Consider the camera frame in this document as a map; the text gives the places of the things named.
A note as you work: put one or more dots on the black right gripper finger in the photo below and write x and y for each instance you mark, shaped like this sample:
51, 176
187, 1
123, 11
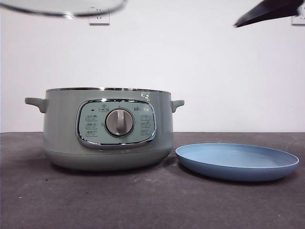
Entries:
267, 12

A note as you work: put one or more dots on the glass lid with green knob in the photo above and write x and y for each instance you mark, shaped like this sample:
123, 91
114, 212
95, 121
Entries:
59, 8

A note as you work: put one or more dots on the blue round plate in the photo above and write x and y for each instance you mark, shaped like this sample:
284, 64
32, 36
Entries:
238, 164

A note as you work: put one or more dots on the pale green electric steamer pot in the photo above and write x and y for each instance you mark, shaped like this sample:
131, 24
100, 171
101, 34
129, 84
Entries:
62, 124

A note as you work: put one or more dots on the white wall socket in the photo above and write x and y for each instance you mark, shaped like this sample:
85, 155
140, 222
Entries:
100, 21
300, 20

